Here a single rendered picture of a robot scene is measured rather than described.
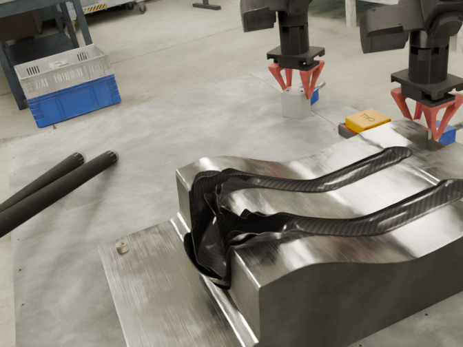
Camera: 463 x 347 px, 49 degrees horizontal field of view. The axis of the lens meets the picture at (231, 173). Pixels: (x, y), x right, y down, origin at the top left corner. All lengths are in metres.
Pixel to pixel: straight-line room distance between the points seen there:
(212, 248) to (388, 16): 0.41
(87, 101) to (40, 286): 2.94
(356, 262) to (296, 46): 0.58
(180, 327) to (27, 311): 0.26
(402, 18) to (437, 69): 0.10
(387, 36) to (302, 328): 0.45
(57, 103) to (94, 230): 2.82
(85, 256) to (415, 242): 0.47
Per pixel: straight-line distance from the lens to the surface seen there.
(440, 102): 0.82
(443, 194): 0.66
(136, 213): 0.85
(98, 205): 0.91
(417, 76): 0.83
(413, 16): 0.78
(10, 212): 0.77
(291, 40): 1.01
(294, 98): 1.04
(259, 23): 0.99
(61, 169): 0.99
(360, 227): 0.60
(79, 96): 3.64
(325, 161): 0.73
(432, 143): 0.79
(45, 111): 3.63
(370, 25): 0.77
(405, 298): 0.59
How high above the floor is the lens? 1.25
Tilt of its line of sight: 30 degrees down
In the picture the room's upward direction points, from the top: 10 degrees counter-clockwise
